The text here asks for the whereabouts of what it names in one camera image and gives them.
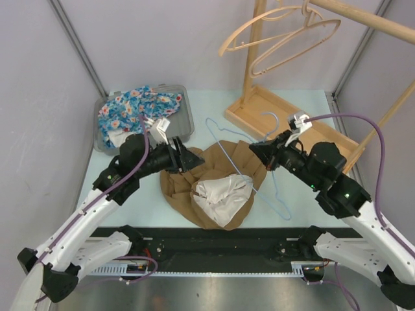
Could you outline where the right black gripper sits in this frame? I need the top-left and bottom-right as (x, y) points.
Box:
(248, 129), (322, 190)

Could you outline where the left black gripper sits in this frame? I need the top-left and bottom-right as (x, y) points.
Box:
(136, 136), (205, 179)

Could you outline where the light blue wire hanger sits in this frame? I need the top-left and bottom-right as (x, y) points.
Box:
(205, 117), (292, 221)

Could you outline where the tan brown skirt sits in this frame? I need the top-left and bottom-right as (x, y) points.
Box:
(160, 143), (254, 231)

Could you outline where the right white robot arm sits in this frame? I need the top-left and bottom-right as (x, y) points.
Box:
(249, 132), (414, 310)

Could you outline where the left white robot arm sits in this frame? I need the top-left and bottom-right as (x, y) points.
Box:
(12, 134), (204, 310)

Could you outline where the upper wooden hanger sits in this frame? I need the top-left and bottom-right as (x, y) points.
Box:
(218, 1), (323, 57)

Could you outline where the wooden hanger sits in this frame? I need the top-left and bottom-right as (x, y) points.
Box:
(218, 1), (323, 57)
(248, 1), (341, 78)

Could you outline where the lower wooden hanger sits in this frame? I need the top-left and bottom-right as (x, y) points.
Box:
(248, 1), (341, 78)

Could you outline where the grey plastic tray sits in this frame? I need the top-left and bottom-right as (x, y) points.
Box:
(93, 84), (195, 156)

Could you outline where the wooden clothes rack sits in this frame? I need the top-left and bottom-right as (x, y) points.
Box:
(218, 1), (414, 172)

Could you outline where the blue floral cloth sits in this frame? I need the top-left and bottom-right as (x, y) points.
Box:
(97, 86), (184, 148)

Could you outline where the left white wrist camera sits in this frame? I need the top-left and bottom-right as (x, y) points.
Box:
(147, 117), (171, 144)

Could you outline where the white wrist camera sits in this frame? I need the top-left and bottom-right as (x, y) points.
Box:
(147, 117), (171, 144)
(285, 111), (312, 146)

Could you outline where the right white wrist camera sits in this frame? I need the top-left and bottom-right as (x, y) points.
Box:
(285, 111), (312, 146)

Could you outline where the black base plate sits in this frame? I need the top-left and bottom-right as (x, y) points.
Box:
(106, 225), (327, 273)

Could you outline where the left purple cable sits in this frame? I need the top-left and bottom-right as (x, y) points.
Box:
(32, 115), (152, 304)

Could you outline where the white slotted cable duct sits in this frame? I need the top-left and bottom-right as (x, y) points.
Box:
(87, 261), (307, 278)

